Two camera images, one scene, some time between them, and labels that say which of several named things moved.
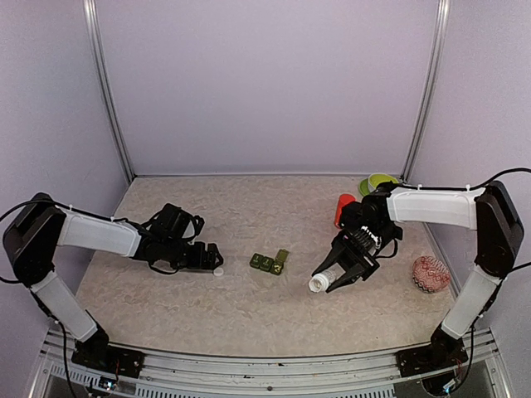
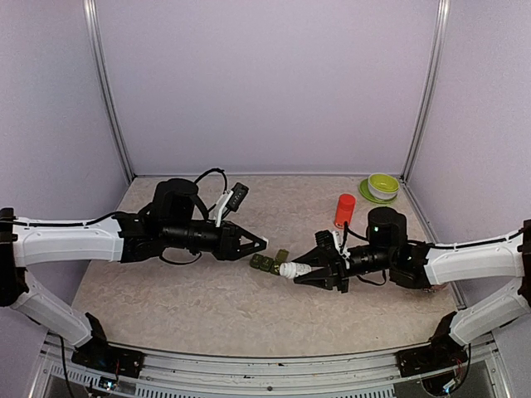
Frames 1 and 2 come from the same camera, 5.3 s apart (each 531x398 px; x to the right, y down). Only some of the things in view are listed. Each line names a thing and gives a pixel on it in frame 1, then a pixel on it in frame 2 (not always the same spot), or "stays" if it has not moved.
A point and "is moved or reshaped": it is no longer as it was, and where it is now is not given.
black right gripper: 349,248 -> 334,276
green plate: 364,187 stays
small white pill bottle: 321,281 is moved or reshaped
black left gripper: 198,262 -> 228,246
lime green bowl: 377,178 stays
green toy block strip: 273,265 stays
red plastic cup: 344,199 stays
